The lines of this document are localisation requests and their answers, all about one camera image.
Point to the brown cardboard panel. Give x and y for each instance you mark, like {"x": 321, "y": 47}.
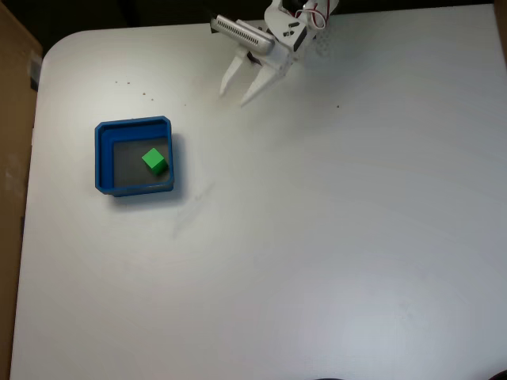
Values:
{"x": 16, "y": 158}

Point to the blue square box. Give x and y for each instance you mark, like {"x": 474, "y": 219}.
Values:
{"x": 103, "y": 158}

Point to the black round object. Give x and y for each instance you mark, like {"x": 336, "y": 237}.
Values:
{"x": 328, "y": 378}
{"x": 501, "y": 376}

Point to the silver camera box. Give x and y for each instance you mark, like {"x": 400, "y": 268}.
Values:
{"x": 245, "y": 33}

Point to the green cube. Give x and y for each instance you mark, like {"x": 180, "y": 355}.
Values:
{"x": 155, "y": 160}

